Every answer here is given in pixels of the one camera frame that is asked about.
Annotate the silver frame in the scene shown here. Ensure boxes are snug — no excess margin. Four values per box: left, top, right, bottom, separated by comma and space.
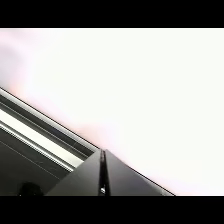
0, 87, 175, 197

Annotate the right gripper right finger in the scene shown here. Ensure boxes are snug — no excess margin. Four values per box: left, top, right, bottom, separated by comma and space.
104, 149, 165, 197

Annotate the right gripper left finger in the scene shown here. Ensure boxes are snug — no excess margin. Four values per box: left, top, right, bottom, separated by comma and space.
45, 149, 102, 197

